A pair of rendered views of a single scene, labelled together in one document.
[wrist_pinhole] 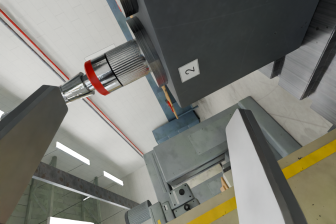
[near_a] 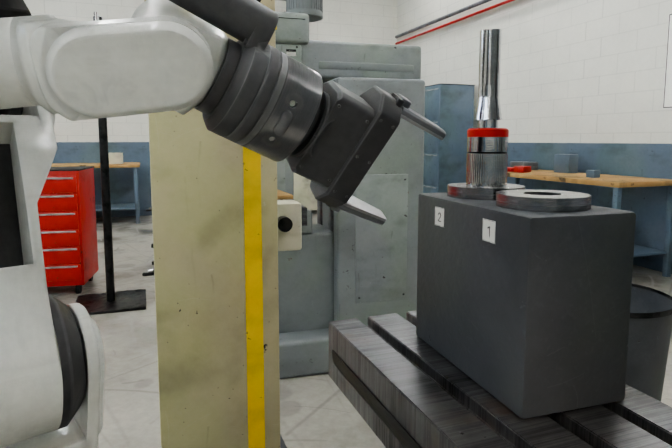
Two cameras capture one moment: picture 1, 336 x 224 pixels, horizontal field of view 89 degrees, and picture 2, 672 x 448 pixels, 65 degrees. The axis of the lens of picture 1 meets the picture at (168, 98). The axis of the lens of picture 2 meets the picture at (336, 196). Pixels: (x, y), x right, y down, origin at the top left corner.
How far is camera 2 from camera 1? 0.45 m
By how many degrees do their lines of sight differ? 23
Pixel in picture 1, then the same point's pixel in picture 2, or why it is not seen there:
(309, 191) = (214, 322)
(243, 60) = (428, 270)
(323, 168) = (234, 369)
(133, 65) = (475, 173)
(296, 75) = (393, 324)
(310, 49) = (408, 338)
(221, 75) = (426, 244)
